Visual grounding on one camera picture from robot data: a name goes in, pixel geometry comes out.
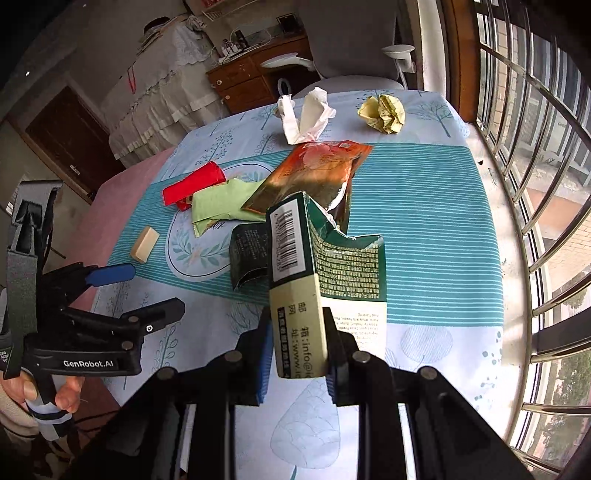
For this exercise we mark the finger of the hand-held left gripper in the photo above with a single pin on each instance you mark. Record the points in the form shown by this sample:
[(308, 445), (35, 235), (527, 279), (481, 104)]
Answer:
[(113, 273), (152, 318)]

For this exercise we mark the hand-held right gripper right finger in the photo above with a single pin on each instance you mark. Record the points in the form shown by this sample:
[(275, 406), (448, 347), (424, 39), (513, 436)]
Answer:
[(339, 364)]

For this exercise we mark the wooden desk with drawers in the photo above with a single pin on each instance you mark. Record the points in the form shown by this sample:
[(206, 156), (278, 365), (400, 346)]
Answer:
[(244, 83)]

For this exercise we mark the dark green foil pouch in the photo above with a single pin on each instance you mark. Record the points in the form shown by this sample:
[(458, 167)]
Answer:
[(247, 254)]

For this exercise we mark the green box with barcode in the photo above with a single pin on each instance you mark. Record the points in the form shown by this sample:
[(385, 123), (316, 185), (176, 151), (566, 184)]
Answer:
[(295, 277)]

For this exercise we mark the person's left forearm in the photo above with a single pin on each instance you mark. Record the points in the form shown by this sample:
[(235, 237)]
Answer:
[(14, 415)]

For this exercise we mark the pale curtain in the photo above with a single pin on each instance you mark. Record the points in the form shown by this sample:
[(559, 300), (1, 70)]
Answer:
[(429, 41)]

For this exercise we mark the light green packet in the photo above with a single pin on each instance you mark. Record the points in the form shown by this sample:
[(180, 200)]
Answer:
[(217, 203)]

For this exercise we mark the person's left hand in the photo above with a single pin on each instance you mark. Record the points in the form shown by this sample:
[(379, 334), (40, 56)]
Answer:
[(69, 394)]

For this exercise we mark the red packet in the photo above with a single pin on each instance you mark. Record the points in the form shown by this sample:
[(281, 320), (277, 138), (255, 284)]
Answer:
[(198, 184)]

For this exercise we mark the orange snack bag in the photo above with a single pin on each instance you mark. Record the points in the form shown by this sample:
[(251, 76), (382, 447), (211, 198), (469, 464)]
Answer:
[(314, 175)]

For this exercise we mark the tree print tablecloth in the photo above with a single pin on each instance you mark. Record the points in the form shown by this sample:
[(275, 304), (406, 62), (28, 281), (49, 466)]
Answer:
[(425, 230)]

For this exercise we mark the dark wooden door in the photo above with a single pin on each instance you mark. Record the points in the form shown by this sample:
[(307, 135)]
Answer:
[(60, 138)]

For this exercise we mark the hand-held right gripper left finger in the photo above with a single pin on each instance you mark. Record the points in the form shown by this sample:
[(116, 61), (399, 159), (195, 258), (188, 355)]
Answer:
[(264, 364)]

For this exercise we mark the yellow paper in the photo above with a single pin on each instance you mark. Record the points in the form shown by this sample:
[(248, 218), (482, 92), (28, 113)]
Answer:
[(385, 113)]

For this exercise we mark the wooden window frame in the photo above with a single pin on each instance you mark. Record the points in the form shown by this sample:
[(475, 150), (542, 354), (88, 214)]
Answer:
[(457, 55)]

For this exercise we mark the beige rectangular block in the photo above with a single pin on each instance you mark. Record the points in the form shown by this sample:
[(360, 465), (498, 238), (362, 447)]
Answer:
[(144, 244)]

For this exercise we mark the white tissue paper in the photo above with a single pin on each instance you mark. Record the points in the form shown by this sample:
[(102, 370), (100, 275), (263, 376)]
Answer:
[(309, 115)]

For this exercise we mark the black photo frame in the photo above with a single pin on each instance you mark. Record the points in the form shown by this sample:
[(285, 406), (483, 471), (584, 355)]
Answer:
[(288, 21)]

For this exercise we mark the pink bedsheet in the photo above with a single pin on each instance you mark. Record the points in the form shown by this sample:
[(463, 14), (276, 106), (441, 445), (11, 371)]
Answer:
[(124, 184)]

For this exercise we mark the grey office chair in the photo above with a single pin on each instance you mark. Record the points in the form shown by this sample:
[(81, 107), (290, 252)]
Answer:
[(351, 41)]

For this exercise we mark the white lace furniture cover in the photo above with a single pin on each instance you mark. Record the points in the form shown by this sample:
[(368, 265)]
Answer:
[(161, 87)]

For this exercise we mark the white power strip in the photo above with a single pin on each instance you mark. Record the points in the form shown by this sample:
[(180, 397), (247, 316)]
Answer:
[(231, 55)]

